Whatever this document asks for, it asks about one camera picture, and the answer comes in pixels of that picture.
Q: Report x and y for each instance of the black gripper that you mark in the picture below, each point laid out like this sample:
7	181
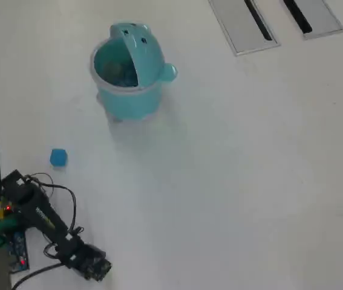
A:
74	250

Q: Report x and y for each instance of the blue lego block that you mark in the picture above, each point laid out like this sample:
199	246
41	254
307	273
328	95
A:
58	157

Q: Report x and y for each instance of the teal hippo shaped bin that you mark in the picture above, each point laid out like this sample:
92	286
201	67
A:
129	99

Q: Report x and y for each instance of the blue controller circuit board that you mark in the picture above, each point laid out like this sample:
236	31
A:
20	244

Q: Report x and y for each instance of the yellow connector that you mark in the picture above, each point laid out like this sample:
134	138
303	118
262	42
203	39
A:
0	213

